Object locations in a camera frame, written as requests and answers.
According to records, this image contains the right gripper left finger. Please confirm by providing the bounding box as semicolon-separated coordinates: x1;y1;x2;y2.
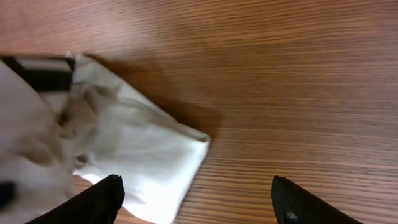
27;175;125;224

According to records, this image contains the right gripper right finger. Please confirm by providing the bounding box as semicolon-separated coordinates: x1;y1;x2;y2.
271;176;361;224

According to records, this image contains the white t-shirt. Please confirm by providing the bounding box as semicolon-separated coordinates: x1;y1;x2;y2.
1;54;211;223

